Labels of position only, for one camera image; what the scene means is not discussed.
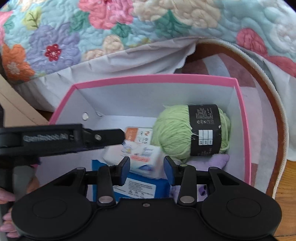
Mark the green yarn ball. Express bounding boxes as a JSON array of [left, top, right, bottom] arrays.
[[151, 104, 232, 164]]

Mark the floral quilt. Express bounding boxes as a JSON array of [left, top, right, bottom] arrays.
[[0, 0, 296, 82]]

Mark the pink cardboard box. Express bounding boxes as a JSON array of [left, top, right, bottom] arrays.
[[36, 74, 253, 202]]

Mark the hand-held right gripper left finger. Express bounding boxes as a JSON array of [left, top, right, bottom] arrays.
[[54, 156, 131, 207]]

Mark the person's left hand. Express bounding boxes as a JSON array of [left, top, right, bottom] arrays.
[[0, 187, 18, 233]]

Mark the blue packet with white label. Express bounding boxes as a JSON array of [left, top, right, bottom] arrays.
[[92, 159, 171, 202]]

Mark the white pink tissue packet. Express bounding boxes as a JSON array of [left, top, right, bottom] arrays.
[[102, 140, 165, 180]]

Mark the checkered round rug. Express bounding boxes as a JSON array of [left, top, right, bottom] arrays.
[[173, 41, 290, 200]]

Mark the grey bed sheet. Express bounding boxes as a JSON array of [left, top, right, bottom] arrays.
[[11, 38, 197, 112]]

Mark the purple plush toy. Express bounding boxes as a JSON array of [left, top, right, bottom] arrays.
[[170, 153, 231, 202]]

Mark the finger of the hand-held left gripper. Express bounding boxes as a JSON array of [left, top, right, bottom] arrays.
[[82, 128, 126, 149]]

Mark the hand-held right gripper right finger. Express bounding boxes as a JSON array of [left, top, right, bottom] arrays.
[[163, 155, 241, 205]]

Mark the beige bed frame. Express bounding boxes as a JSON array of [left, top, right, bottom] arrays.
[[0, 74, 51, 127]]

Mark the orange white packet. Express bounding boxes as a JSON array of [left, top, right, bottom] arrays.
[[124, 126, 153, 145]]

